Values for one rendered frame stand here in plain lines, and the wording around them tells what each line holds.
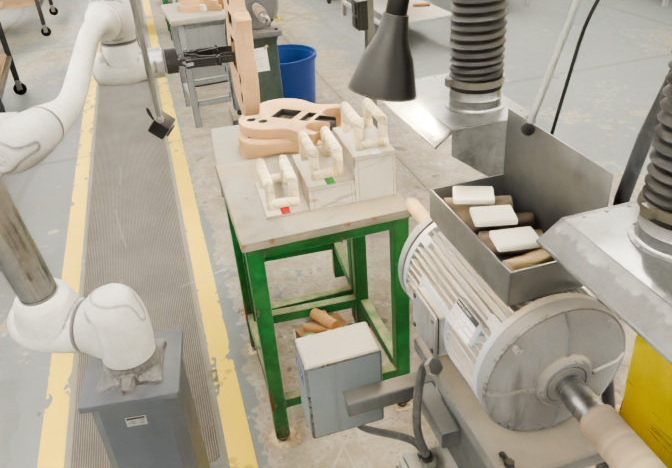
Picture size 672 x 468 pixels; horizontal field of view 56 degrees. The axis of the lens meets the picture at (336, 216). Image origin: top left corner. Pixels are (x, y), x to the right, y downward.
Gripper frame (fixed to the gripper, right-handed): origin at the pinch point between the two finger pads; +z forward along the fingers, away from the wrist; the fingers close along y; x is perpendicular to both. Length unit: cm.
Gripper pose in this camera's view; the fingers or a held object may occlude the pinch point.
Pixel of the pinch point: (232, 53)
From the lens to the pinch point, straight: 203.0
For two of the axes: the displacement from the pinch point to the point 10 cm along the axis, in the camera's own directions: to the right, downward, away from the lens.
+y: 2.6, 4.7, -8.4
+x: -0.6, -8.6, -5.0
